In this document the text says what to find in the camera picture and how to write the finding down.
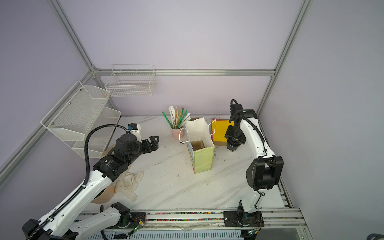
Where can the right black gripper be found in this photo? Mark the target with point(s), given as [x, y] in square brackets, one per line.
[239, 138]

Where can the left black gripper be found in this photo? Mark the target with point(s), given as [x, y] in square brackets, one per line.
[148, 148]

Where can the painted paper gift bag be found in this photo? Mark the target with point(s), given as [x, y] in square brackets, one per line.
[198, 137]

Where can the brown pulp cup carrier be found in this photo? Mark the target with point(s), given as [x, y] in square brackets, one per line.
[197, 145]

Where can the paper coffee cup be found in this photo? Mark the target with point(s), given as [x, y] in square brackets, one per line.
[232, 146]

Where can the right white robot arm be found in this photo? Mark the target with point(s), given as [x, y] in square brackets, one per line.
[263, 173]

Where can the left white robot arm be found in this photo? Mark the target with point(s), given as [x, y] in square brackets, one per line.
[59, 224]

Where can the yellow napkin stack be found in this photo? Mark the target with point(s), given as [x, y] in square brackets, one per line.
[219, 128]

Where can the cardboard napkin box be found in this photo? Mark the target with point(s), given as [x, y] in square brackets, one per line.
[220, 143]

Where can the brown wrapped straws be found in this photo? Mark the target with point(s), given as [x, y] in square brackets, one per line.
[178, 117]

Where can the brown paper bag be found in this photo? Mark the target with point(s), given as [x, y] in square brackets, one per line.
[109, 151]

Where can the lower white mesh shelf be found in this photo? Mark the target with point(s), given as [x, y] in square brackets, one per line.
[99, 141]

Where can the white mesh shelf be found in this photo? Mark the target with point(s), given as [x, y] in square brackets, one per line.
[99, 141]
[72, 117]

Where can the paper bowl of greens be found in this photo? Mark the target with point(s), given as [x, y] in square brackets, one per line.
[105, 196]

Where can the upper white mesh shelf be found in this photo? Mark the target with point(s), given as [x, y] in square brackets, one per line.
[72, 117]

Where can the white wire basket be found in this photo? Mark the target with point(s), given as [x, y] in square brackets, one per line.
[131, 81]

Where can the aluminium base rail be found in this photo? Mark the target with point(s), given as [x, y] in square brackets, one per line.
[218, 219]

